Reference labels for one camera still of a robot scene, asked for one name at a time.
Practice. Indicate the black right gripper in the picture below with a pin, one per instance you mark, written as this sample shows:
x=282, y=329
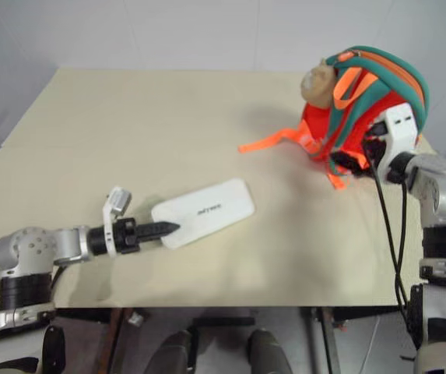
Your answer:
x=381, y=129

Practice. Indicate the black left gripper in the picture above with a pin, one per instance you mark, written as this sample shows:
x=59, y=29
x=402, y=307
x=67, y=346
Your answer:
x=126, y=235

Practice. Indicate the white box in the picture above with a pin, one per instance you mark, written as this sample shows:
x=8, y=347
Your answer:
x=207, y=212

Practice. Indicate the orange and teal backpack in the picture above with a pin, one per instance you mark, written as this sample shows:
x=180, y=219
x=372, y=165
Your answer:
x=362, y=89

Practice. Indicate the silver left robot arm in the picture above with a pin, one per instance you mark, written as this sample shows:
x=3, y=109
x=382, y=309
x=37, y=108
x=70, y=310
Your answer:
x=32, y=245

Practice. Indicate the black table crossbar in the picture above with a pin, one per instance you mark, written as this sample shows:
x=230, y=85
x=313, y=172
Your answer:
x=222, y=321

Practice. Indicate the brown table leg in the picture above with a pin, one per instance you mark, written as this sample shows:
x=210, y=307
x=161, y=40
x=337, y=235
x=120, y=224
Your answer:
x=114, y=339

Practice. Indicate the dark rounded shape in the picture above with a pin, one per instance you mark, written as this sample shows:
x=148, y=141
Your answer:
x=267, y=350
x=174, y=352

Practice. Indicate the dark metal table leg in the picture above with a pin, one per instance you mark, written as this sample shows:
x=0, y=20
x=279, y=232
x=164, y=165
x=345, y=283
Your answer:
x=327, y=339

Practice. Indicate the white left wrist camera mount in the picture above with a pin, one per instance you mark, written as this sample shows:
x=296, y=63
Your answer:
x=118, y=200

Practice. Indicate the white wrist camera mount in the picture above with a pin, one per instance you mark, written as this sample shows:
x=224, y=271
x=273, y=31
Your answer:
x=118, y=200
x=401, y=124

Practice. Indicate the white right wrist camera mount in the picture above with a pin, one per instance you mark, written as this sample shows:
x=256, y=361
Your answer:
x=401, y=124

